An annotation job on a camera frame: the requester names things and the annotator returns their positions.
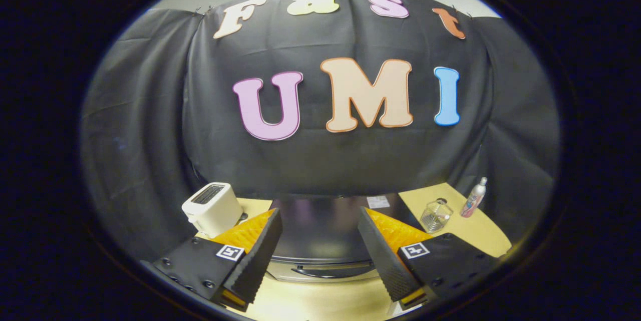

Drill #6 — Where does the black backdrop cloth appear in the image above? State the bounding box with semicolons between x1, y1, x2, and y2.
80;0;560;261

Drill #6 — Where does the clear glass jar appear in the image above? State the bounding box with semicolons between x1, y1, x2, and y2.
420;198;454;234

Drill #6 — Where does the black toaster oven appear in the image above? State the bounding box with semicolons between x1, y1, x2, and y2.
265;193;426;282

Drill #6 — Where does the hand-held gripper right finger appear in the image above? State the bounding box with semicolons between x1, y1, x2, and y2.
358;206;501;310

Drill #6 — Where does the white pop-up toaster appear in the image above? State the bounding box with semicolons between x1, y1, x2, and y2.
181;182;244;239

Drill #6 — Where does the silver pink spray bottle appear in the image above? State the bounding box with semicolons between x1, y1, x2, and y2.
460;177;488;219

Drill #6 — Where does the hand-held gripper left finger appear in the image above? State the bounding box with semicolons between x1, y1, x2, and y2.
152;208;283;311

